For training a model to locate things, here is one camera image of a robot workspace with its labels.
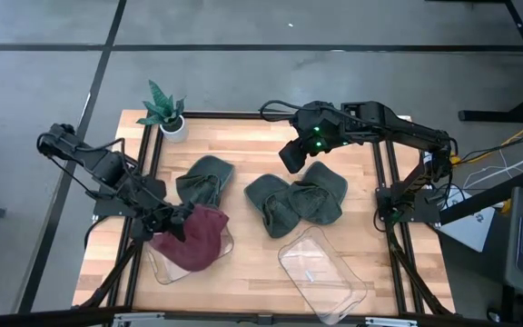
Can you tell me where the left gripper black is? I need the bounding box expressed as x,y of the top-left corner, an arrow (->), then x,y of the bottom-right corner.
130,199 -> 195,243

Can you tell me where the maroon cap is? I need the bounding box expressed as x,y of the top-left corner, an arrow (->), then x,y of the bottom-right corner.
163,244 -> 224,273
150,203 -> 230,263

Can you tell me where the clear plastic bin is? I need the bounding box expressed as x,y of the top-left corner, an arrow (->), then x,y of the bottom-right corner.
277,225 -> 369,326
144,222 -> 236,286

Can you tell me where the white plant pot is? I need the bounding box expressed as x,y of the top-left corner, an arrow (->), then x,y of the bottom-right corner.
158,114 -> 190,144

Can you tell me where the green snake plant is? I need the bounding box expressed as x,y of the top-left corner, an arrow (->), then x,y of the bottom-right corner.
135,79 -> 188,129

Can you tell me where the white box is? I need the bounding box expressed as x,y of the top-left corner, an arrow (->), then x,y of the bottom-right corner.
437,187 -> 501,253

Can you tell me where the black desk edge bar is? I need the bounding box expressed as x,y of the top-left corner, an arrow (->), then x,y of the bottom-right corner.
438,168 -> 523,227

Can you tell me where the black desk stand foot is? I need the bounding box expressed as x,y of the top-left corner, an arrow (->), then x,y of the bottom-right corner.
458,89 -> 523,124

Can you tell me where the black aluminium table frame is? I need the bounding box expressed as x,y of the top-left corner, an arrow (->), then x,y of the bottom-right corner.
73,110 -> 456,319

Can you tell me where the silver metal bracket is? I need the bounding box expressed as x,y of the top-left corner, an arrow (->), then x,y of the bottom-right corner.
112,311 -> 166,327
364,316 -> 419,327

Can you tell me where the yellow cable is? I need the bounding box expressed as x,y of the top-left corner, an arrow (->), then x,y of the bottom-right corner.
449,118 -> 523,165

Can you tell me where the black camera rail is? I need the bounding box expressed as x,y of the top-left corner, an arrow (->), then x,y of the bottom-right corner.
0,304 -> 523,327

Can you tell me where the white cable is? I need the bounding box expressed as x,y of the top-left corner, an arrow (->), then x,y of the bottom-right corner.
463,144 -> 523,190

